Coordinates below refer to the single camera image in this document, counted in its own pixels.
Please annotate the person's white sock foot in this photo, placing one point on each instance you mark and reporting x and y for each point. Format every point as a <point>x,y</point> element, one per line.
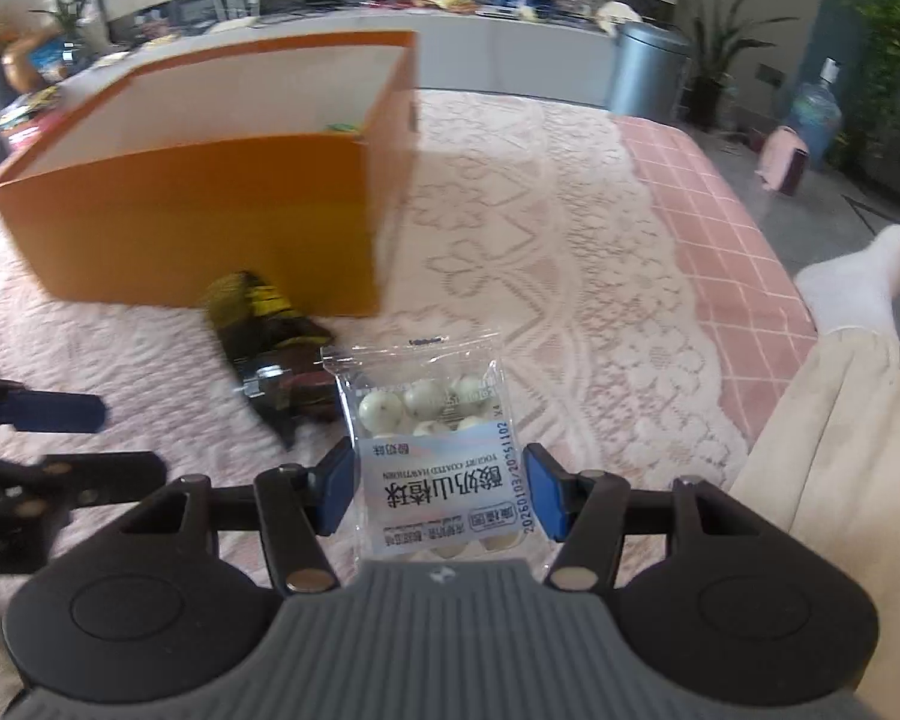
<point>862,270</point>

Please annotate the dark green snack packet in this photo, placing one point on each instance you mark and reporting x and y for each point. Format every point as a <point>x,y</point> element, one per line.
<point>262,330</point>

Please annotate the person's cream pants leg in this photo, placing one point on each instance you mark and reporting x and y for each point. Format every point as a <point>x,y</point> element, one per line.
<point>832,480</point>

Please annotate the white round item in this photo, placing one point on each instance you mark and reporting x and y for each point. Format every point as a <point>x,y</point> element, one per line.
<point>619,15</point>

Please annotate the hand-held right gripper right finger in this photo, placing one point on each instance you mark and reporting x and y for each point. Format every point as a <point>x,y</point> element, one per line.
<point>547,495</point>

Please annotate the orange cardboard box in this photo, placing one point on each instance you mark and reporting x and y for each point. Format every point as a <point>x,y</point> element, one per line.
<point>195,225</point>

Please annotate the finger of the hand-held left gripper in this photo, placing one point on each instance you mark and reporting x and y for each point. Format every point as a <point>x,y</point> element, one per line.
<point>52,412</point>
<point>97,474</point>

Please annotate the long white tv console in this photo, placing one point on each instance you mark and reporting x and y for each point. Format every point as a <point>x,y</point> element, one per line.
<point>495,52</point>

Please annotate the blue water bottle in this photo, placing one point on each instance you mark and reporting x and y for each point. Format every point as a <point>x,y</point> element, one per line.
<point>814,116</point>

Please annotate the clear white ball candy packet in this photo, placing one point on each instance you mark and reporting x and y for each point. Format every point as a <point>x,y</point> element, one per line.
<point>435,480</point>

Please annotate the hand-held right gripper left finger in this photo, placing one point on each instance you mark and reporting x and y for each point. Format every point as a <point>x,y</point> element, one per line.
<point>334,491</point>

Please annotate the tall potted plant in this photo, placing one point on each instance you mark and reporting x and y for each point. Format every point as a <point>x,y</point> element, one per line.
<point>709,101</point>

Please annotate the gold vase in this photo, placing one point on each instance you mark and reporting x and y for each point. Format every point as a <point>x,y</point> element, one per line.
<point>22,64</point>

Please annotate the green ivy plant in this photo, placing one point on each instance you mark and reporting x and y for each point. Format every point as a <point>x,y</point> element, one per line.
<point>892,60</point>

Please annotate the grey blue trash bin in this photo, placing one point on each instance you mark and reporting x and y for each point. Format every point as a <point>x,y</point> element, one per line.
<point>645,71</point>

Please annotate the thin leafy potted plant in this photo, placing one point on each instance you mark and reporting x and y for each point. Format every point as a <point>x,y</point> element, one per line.
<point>75,11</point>

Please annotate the green sausage packet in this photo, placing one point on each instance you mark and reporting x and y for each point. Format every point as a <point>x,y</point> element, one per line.
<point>341,126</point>

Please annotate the pile of snack packets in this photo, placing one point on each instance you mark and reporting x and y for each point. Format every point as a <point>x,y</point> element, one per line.
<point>446,1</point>

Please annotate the white router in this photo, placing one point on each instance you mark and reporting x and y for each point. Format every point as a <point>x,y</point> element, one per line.
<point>236,6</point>

